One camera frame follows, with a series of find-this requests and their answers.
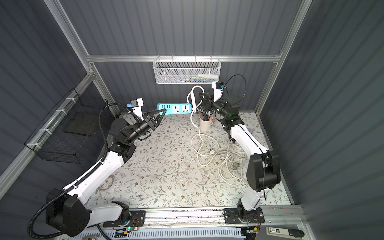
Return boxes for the teal power strip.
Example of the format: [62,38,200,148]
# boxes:
[157,103,192,115]

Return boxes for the white cord of teal strip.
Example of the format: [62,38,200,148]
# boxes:
[186,85,221,168]

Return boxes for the white cord of black strip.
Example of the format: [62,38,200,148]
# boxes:
[214,143,250,178]

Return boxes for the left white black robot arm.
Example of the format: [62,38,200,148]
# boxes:
[27,109,167,239]

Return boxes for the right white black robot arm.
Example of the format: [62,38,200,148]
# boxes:
[199,93,281,225]

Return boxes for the bundle of pens and pencils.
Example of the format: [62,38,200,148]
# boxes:
[197,102,214,121]

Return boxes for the markers in white basket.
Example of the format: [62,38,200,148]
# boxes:
[177,74,219,84]

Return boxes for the floral table mat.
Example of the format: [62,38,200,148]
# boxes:
[85,112,292,210]

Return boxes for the tape roll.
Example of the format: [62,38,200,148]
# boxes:
[98,175,115,192]

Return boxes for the white label device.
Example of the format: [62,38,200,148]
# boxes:
[266,227,305,240]

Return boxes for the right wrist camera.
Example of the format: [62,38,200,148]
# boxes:
[211,81,224,102]

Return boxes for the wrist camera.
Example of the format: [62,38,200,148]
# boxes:
[211,81,224,102]
[127,98,144,120]

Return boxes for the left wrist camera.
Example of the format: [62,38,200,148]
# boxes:
[127,98,144,120]

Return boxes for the white wire mesh basket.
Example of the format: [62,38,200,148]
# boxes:
[153,59,222,85]

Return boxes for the black wire basket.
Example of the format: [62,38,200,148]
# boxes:
[25,85,108,165]

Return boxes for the black corrugated cable hose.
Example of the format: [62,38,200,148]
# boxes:
[26,102,133,240]

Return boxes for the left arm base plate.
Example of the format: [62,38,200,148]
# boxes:
[103,211,146,228]

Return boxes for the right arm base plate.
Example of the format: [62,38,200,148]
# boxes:
[222,208,265,225]

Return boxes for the white slotted cable duct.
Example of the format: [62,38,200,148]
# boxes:
[67,227,247,240]

